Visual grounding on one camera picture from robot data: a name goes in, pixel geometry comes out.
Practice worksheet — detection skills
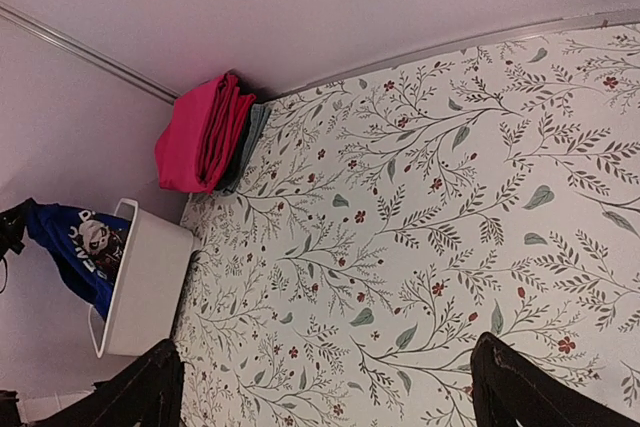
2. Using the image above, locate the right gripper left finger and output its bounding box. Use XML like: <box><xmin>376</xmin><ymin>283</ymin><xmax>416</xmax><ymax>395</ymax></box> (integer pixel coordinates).
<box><xmin>42</xmin><ymin>339</ymin><xmax>184</xmax><ymax>426</ymax></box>

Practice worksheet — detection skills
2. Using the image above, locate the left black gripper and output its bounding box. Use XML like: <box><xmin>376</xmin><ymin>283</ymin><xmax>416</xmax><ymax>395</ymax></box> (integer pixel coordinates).
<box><xmin>1</xmin><ymin>206</ymin><xmax>25</xmax><ymax>257</ymax></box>

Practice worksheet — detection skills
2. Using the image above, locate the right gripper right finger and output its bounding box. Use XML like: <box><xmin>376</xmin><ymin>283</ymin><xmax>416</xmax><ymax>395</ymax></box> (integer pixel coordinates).
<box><xmin>470</xmin><ymin>332</ymin><xmax>639</xmax><ymax>427</ymax></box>

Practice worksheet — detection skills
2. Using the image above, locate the blue t-shirt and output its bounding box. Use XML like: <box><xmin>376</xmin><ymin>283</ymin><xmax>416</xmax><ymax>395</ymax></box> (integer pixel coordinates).
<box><xmin>25</xmin><ymin>200</ymin><xmax>131</xmax><ymax>318</ymax></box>

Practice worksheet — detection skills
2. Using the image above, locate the white plastic laundry bin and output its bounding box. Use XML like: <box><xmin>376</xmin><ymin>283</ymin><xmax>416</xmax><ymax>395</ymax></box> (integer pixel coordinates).
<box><xmin>87</xmin><ymin>198</ymin><xmax>200</xmax><ymax>358</ymax></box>

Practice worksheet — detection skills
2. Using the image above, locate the folded pink garment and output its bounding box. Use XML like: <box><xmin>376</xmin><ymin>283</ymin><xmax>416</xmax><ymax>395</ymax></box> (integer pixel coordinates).
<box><xmin>154</xmin><ymin>72</ymin><xmax>256</xmax><ymax>194</ymax></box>

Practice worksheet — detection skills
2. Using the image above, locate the floral table cloth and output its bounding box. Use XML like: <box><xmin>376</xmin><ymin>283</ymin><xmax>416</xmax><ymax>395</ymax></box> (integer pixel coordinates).
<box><xmin>174</xmin><ymin>24</ymin><xmax>639</xmax><ymax>426</ymax></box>

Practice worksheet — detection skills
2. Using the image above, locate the folded grey garment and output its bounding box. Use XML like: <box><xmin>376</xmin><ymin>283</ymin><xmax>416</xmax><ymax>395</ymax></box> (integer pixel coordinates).
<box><xmin>215</xmin><ymin>104</ymin><xmax>271</xmax><ymax>195</ymax></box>

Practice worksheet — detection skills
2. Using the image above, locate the left aluminium frame post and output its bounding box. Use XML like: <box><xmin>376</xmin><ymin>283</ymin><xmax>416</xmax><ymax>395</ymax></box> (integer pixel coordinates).
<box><xmin>1</xmin><ymin>2</ymin><xmax>179</xmax><ymax>105</ymax></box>

